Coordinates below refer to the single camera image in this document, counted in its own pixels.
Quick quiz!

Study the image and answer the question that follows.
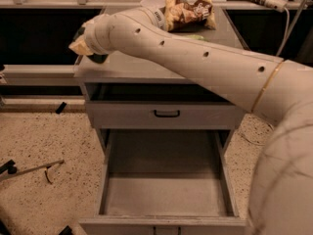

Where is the green yellow sponge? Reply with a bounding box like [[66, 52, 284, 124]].
[[88, 54, 108, 64]]

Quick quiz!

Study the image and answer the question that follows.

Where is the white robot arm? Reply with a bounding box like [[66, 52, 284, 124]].
[[69, 7, 313, 235]]

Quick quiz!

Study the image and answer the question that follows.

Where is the closed grey top drawer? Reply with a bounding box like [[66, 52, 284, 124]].
[[85, 102, 245, 129]]

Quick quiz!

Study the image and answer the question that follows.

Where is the open grey middle drawer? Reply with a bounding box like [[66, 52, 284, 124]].
[[79, 130, 246, 235]]

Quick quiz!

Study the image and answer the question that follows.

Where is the small black floor block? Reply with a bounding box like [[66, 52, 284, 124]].
[[55, 102, 67, 115]]

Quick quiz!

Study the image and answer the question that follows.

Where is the brown yellow chip bag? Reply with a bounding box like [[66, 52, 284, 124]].
[[164, 0, 216, 31]]

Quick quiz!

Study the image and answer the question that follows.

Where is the green snack bag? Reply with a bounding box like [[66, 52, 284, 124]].
[[185, 34, 207, 41]]

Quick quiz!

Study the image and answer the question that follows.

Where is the metal rod on floor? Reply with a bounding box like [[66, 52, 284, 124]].
[[0, 160, 65, 184]]

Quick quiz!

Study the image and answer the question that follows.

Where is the grey horizontal rail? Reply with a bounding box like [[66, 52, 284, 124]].
[[0, 65, 78, 86]]

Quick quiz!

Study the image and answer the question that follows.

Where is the black drawer handle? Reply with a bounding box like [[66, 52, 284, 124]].
[[154, 110, 180, 118]]

